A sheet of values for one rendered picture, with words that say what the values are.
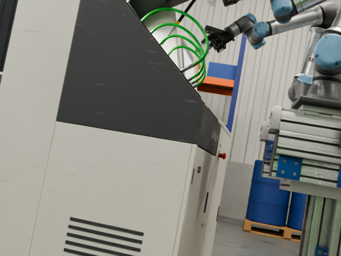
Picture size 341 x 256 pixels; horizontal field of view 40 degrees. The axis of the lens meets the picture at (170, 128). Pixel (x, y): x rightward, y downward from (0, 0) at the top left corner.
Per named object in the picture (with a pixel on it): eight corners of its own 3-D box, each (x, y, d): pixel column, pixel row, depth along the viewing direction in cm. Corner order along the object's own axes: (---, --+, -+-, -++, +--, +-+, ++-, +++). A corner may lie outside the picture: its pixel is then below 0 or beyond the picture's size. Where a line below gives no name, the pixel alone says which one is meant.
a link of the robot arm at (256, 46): (257, 46, 241) (245, 29, 242) (253, 52, 252) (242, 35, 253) (269, 39, 241) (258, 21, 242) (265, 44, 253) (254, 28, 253)
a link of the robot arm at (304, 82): (298, 96, 227) (302, 69, 228) (290, 100, 240) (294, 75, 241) (321, 101, 227) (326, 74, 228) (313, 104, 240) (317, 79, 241)
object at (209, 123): (198, 145, 177) (205, 104, 179) (186, 143, 178) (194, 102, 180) (215, 155, 238) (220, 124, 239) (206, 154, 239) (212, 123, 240)
